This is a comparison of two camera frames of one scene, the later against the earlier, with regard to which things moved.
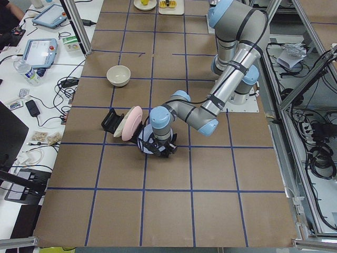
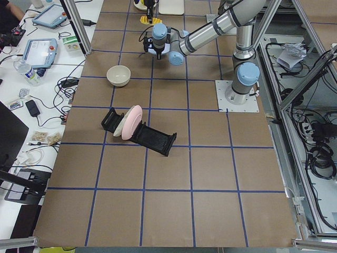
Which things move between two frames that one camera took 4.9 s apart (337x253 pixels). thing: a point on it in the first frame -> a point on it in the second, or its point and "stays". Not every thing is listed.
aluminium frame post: x=71 y=6 stays
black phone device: x=32 y=108 stays
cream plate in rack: x=118 y=132 stays
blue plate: x=148 y=143 -> x=152 y=51
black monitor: x=12 y=132 stays
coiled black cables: x=321 y=161 stays
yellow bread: x=172 y=4 -> x=144 y=20
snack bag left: x=39 y=136 stays
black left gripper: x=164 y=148 -> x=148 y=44
